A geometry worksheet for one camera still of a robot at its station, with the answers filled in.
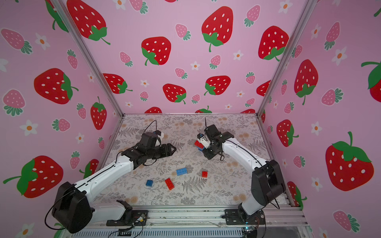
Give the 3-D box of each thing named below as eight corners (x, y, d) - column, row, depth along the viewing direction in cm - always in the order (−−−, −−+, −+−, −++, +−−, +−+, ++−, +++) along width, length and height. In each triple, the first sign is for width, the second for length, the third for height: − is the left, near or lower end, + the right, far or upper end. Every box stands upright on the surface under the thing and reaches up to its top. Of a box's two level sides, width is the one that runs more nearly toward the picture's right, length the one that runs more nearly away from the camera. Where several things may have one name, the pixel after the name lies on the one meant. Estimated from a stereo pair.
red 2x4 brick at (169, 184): (169, 190, 85) (169, 189, 83) (164, 182, 88) (163, 181, 86) (175, 186, 86) (174, 185, 85) (169, 178, 89) (169, 177, 88)
